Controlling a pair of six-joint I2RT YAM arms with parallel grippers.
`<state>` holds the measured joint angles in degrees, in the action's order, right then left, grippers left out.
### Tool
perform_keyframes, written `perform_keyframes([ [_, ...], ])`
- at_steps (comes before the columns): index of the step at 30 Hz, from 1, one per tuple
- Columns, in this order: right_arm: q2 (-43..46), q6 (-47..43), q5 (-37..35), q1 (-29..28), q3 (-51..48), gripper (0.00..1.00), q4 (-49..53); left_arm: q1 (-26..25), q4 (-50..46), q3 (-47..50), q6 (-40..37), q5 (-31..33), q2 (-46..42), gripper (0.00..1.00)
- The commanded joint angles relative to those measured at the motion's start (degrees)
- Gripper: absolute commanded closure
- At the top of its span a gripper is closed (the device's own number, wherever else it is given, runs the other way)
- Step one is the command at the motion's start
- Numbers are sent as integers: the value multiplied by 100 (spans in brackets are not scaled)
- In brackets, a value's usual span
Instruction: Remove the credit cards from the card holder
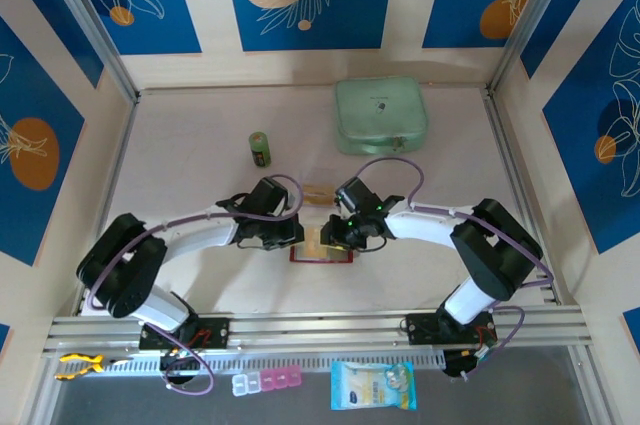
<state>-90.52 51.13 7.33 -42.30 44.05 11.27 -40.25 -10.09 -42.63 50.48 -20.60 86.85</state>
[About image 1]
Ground red leather card holder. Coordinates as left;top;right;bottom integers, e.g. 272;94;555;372
288;239;356;266

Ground green cylindrical battery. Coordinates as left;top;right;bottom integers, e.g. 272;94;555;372
248;130;274;168

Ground mint green zip pouch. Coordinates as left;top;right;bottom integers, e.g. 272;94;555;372
333;75;430;156

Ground white and pink pill organiser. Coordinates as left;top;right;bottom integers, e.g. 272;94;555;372
231;367;304;398

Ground blue and yellow wipes packet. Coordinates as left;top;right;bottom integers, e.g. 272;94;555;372
329;360;418;412

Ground yellow and black pliers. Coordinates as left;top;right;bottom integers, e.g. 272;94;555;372
54;352;134;381

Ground thin black right gripper cable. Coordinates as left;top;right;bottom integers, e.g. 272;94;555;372
357;234;390;256

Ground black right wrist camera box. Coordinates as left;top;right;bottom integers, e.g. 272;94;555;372
333;176;380;217

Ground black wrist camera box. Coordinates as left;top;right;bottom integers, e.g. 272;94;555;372
333;176;380;217
248;176;292;220

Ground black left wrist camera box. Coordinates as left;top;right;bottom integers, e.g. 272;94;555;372
248;176;292;220

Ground aluminium mounting rail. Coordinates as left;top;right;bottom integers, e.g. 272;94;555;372
42;304;596;361

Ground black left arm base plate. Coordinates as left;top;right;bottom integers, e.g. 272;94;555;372
138;317;231;351

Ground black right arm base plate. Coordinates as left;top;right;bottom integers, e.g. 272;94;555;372
405;311;499;346

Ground white slotted cable duct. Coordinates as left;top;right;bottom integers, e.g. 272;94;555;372
107;352;446;375

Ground aluminium side rail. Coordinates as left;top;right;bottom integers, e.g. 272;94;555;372
483;87;560;304

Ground aluminium frame post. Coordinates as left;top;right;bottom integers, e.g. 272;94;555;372
37;0;140;102
492;0;584;92

